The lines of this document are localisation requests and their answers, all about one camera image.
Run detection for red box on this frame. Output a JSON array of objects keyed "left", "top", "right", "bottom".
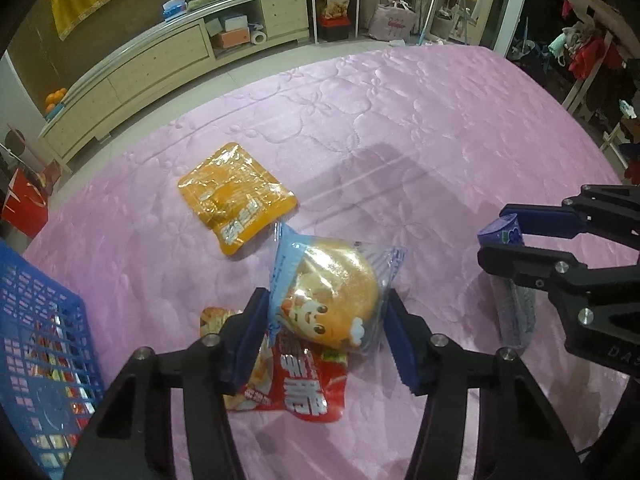
[{"left": 0, "top": 167, "right": 51, "bottom": 238}]

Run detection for clear bun packet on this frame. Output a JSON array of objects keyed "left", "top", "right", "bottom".
[{"left": 267, "top": 222, "right": 408, "bottom": 366}]

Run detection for red clothes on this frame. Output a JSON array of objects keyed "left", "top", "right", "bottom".
[{"left": 567, "top": 35, "right": 626, "bottom": 81}]

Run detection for white metal rack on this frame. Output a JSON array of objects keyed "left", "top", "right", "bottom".
[{"left": 299, "top": 0, "right": 362, "bottom": 45}]

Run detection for red snack packet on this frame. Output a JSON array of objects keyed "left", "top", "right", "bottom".
[{"left": 200, "top": 306, "right": 349, "bottom": 425}]

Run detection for pink quilted bed cover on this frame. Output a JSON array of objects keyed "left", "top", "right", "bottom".
[{"left": 22, "top": 45, "right": 640, "bottom": 480}]

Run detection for wooden clothes rack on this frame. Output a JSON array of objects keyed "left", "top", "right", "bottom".
[{"left": 542, "top": 0, "right": 640, "bottom": 171}]

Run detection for snack bag on rack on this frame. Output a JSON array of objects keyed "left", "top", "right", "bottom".
[{"left": 320, "top": 0, "right": 351, "bottom": 21}]

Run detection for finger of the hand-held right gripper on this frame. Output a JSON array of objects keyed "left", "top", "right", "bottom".
[
  {"left": 477, "top": 245, "right": 640, "bottom": 346},
  {"left": 501, "top": 185, "right": 640, "bottom": 253}
]

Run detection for orange box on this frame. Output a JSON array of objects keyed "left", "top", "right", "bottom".
[{"left": 216, "top": 30, "right": 251, "bottom": 48}]

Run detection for long beige cabinet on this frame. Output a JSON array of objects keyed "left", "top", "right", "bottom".
[{"left": 39, "top": 0, "right": 311, "bottom": 163}]

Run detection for orange snack packet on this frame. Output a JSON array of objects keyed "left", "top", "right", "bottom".
[{"left": 178, "top": 142, "right": 299, "bottom": 258}]

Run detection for blue plastic basket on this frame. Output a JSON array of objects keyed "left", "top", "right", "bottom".
[{"left": 0, "top": 239, "right": 107, "bottom": 476}]

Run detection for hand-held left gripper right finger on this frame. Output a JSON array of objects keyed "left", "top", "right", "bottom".
[{"left": 385, "top": 289, "right": 586, "bottom": 480}]

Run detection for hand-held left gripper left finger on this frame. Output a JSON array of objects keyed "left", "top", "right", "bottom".
[{"left": 62, "top": 287, "right": 273, "bottom": 480}]

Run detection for purple tube snack packet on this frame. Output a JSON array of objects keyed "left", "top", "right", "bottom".
[{"left": 477, "top": 214, "right": 537, "bottom": 352}]

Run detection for pink bag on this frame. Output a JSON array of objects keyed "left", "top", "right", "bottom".
[{"left": 370, "top": 2, "right": 418, "bottom": 43}]

